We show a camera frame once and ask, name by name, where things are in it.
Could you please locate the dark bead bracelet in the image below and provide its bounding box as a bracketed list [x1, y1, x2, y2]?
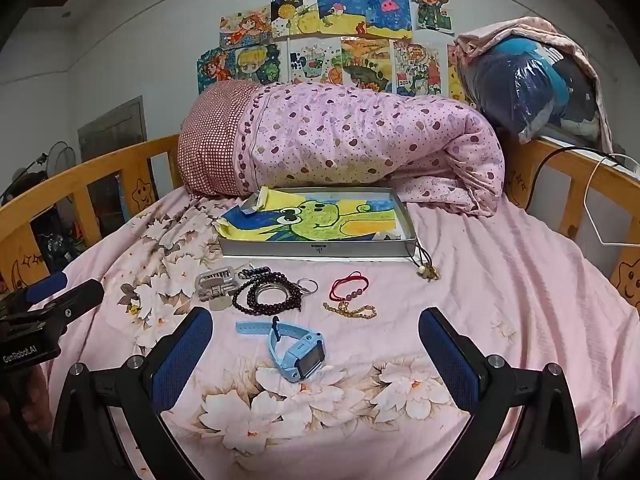
[231, 271, 304, 317]

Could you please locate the green cartoon crayon drawing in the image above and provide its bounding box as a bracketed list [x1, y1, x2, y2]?
[220, 187, 409, 244]

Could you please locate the pink patterned cloth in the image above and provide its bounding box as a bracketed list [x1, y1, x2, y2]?
[454, 16, 615, 155]

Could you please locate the red checked pillow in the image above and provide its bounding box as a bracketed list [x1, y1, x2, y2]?
[177, 80, 262, 197]

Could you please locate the gold chain bracelet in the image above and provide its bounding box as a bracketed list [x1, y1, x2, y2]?
[322, 301, 379, 320]

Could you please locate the shallow grey box tray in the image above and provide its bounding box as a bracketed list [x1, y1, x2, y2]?
[218, 186, 419, 263]

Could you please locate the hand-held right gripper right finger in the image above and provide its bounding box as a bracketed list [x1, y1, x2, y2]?
[417, 306, 583, 480]

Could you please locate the light blue smart watch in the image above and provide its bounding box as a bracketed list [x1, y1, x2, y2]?
[235, 315, 326, 385]

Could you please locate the person's left hand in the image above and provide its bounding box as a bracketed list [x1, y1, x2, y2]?
[20, 364, 54, 435]

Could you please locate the red string bracelet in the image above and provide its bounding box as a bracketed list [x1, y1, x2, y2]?
[328, 271, 370, 306]

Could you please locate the group of children's wall drawings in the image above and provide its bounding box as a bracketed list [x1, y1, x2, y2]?
[197, 0, 482, 102]

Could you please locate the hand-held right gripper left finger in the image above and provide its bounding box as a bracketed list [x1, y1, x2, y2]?
[50, 306, 216, 480]

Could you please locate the black cable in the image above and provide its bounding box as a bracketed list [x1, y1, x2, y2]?
[524, 145, 617, 207]

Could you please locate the white wire clothes hanger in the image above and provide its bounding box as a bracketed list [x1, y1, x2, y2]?
[586, 152, 640, 248]

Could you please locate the black standing fan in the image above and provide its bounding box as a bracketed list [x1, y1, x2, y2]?
[46, 140, 77, 177]

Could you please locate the pink floral bed sheet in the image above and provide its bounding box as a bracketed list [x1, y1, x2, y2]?
[30, 187, 628, 480]

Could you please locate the grey door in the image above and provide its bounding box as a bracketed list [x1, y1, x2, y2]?
[77, 95, 149, 162]

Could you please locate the pink dotted folded quilt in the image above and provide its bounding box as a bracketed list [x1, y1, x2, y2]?
[232, 80, 507, 218]

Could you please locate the black cord pendant necklace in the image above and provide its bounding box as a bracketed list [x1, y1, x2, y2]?
[414, 244, 442, 282]

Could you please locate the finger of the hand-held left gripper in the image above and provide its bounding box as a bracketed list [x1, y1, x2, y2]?
[30, 278, 106, 334]
[25, 271, 69, 302]

